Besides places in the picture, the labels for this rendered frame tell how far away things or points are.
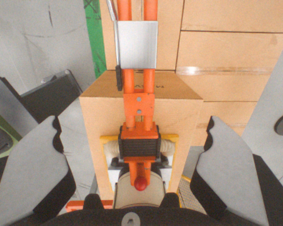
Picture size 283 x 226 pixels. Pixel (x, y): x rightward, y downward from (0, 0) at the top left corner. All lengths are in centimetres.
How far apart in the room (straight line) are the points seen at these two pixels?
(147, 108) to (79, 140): 170
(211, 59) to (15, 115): 108
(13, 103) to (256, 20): 127
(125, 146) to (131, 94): 13
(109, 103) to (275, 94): 192
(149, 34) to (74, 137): 177
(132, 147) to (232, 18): 80
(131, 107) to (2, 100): 73
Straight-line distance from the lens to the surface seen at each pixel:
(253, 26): 99
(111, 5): 24
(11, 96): 86
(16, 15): 166
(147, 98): 26
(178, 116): 47
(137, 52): 23
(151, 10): 24
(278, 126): 240
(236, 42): 95
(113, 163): 53
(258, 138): 241
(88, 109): 46
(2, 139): 95
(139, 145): 32
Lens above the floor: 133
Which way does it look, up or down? 61 degrees down
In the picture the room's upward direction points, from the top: 177 degrees clockwise
